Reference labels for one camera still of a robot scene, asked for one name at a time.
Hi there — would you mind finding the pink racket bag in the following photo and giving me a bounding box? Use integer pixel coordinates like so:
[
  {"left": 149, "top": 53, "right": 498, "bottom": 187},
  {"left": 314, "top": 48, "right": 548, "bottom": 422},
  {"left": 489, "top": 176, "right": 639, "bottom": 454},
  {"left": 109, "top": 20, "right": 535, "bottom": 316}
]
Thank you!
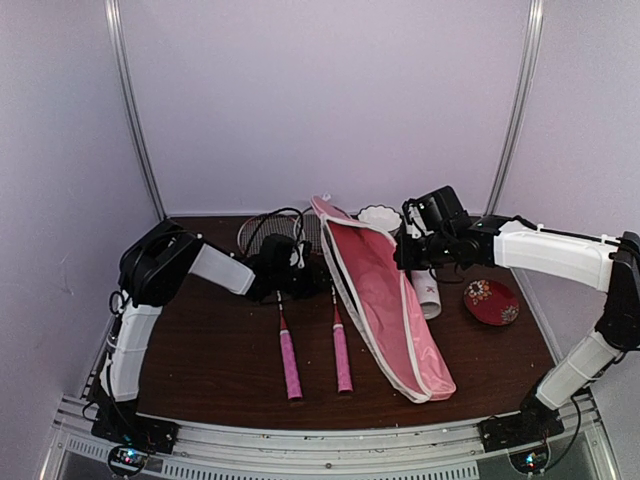
[{"left": 310, "top": 196, "right": 456, "bottom": 404}]

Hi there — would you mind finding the metal base rail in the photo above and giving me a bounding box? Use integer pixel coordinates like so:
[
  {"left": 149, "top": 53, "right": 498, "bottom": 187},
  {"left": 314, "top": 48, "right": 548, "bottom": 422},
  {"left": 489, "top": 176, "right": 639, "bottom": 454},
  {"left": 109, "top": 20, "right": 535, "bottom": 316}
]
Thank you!
[{"left": 35, "top": 394, "right": 622, "bottom": 479}]

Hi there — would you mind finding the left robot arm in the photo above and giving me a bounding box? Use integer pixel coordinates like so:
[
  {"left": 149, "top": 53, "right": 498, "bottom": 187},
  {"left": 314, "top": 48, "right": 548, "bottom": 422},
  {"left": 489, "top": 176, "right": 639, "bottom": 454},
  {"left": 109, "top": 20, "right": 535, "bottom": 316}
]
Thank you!
[{"left": 100, "top": 210, "right": 330, "bottom": 403}]

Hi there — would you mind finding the white scalloped bowl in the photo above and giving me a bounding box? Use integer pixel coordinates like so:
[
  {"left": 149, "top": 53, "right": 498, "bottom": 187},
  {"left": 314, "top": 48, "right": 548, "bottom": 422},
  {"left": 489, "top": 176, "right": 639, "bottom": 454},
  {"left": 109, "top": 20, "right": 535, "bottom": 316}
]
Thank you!
[{"left": 357, "top": 205, "right": 402, "bottom": 234}]

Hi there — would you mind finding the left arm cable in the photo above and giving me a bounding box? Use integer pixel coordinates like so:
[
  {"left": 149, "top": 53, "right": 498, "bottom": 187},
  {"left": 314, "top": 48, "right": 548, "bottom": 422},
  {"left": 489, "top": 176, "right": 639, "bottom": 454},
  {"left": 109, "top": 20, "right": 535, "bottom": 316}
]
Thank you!
[{"left": 247, "top": 207, "right": 306, "bottom": 256}]

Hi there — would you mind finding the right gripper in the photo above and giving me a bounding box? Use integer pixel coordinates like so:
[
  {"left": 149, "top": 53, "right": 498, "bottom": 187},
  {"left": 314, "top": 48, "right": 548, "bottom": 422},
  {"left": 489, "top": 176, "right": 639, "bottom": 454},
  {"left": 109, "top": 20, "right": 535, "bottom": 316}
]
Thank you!
[{"left": 395, "top": 231, "right": 456, "bottom": 270}]

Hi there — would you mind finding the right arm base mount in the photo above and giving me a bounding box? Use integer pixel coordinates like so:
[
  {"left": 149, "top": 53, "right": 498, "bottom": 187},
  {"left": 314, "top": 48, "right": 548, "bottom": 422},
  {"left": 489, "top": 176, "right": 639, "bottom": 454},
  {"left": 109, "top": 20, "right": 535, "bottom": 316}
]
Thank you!
[{"left": 478, "top": 405, "right": 565, "bottom": 476}]

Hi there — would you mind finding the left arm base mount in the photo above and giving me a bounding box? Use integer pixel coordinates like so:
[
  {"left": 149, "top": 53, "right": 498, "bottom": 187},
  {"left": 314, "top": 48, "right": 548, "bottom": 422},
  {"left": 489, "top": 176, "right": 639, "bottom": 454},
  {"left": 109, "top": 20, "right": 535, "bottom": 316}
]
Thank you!
[{"left": 91, "top": 409, "right": 179, "bottom": 478}]

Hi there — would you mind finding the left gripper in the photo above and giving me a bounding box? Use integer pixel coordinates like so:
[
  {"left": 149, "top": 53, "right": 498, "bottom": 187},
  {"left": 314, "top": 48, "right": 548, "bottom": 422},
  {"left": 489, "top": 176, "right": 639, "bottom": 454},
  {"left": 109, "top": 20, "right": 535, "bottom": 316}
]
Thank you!
[{"left": 272, "top": 260, "right": 339, "bottom": 300}]

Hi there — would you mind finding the white shuttlecock tube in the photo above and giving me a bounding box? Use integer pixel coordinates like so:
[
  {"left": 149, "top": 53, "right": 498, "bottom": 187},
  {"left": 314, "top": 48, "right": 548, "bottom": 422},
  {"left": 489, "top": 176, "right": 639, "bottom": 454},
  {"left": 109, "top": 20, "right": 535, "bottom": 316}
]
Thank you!
[{"left": 411, "top": 270, "right": 442, "bottom": 321}]

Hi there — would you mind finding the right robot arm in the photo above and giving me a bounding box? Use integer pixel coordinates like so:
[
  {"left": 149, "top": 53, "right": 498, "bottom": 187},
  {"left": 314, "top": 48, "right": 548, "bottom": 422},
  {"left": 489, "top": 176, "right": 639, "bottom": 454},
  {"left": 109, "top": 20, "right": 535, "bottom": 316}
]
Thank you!
[{"left": 394, "top": 186, "right": 639, "bottom": 442}]

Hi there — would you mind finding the pink badminton racket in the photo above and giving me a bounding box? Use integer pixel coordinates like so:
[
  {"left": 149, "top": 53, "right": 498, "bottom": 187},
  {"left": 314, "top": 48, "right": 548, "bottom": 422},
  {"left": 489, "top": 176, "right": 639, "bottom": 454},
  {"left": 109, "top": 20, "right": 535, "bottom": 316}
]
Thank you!
[
  {"left": 294, "top": 208, "right": 353, "bottom": 395},
  {"left": 237, "top": 207, "right": 303, "bottom": 401}
]

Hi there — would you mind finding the red floral plate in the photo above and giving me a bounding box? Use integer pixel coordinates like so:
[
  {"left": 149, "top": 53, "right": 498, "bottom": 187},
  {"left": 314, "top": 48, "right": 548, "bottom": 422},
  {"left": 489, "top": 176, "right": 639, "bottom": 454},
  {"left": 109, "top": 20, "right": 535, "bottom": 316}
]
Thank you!
[{"left": 463, "top": 279, "right": 520, "bottom": 326}]

